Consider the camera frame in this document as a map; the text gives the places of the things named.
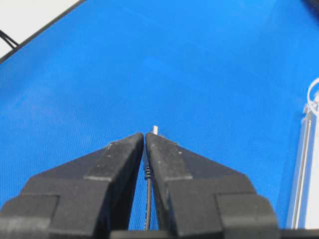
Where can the blue cloth mat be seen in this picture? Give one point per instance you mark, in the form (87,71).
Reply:
(226,79)

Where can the aluminium extrusion frame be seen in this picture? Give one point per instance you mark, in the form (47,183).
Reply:
(303,210)

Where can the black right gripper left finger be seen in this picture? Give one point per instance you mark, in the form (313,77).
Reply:
(85,198)

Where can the white zip tie loop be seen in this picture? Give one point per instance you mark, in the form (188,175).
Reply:
(312,104)

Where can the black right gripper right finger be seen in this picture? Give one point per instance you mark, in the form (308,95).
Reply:
(198,198)

